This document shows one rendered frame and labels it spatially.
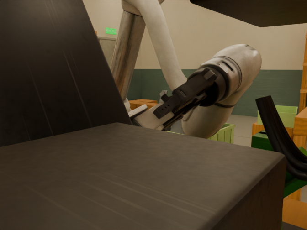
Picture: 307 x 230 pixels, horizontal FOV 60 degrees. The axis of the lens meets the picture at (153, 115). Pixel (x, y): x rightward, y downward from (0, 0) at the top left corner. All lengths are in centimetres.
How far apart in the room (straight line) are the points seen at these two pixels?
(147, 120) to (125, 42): 74
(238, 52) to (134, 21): 55
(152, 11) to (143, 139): 62
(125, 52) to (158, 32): 34
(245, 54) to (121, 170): 51
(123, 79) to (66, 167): 98
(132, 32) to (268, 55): 653
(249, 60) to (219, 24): 734
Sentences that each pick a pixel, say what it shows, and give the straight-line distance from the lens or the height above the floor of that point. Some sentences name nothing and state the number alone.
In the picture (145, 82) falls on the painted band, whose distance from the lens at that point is 919.
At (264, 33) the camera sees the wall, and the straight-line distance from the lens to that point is 755.
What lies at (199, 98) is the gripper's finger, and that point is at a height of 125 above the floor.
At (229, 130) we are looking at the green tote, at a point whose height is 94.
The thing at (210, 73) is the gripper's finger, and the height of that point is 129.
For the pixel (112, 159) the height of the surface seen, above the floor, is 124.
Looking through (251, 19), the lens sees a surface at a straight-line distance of 32.
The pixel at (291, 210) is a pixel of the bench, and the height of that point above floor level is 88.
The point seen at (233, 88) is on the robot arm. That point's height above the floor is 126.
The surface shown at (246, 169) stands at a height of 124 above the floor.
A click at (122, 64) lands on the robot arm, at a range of 112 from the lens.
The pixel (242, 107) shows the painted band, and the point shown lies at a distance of 769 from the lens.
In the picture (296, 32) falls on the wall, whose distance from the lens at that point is 740.
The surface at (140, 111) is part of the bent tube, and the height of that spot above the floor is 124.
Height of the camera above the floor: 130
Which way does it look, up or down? 10 degrees down
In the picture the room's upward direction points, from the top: straight up
